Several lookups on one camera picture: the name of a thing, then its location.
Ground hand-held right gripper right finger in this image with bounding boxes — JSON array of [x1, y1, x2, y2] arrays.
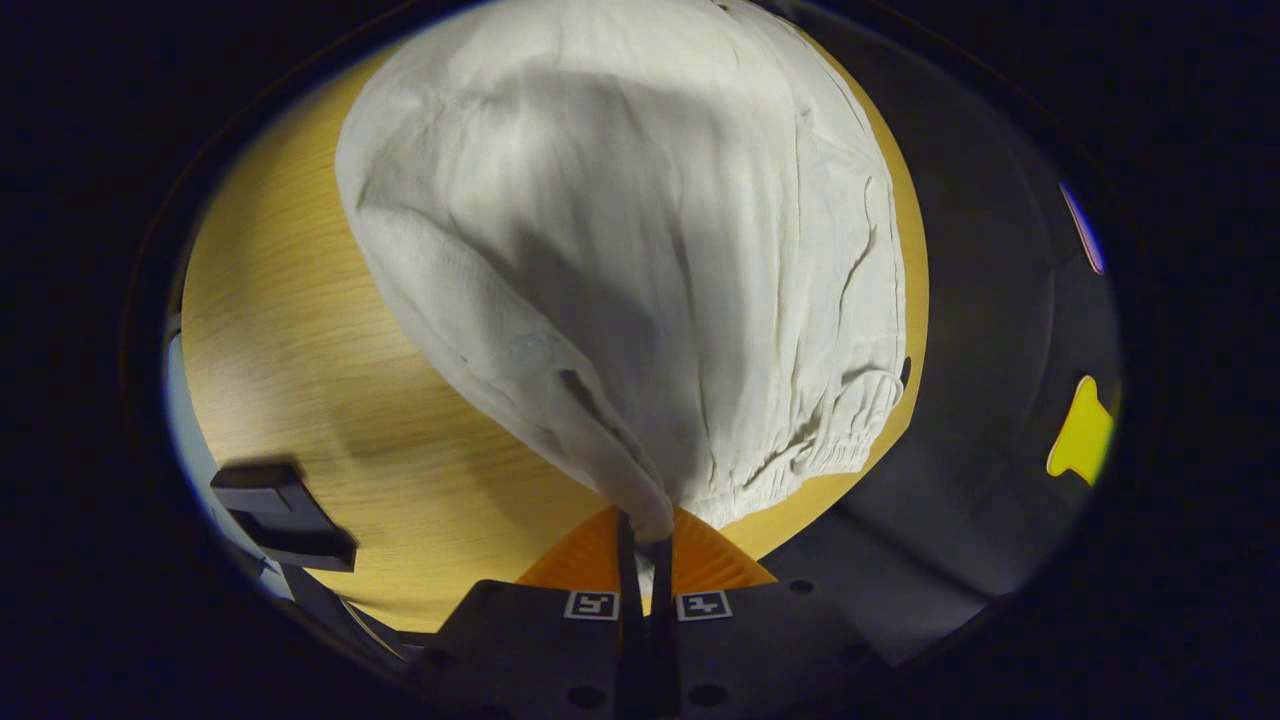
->
[[650, 507, 891, 720]]

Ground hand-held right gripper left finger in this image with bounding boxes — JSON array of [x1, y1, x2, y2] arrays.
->
[[405, 505, 641, 720]]

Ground black plastic object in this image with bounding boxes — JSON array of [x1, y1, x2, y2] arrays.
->
[[210, 460, 358, 573]]

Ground black backdrop cloth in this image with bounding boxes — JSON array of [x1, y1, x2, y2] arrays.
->
[[760, 0, 1126, 666]]

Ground white jeans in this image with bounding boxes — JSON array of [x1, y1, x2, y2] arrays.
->
[[335, 0, 909, 546]]

